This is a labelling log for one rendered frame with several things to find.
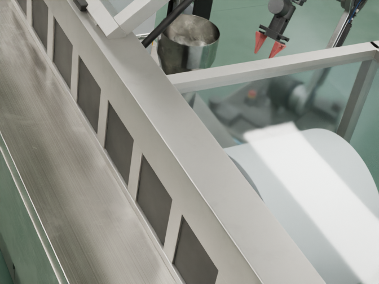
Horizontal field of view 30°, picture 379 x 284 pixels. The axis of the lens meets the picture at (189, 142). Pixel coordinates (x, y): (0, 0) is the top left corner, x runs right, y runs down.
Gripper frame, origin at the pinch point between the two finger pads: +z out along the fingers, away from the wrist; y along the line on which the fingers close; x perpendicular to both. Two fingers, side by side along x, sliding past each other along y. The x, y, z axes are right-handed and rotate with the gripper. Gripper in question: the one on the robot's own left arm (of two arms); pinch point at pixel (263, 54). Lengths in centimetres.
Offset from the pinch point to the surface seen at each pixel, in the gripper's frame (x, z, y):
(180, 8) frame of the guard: -119, -9, 31
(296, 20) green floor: 237, -14, -89
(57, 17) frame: -117, 4, 5
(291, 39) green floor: 216, -2, -78
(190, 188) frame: -141, 11, 59
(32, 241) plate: -132, 39, 32
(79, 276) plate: -140, 34, 48
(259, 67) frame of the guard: -103, -5, 44
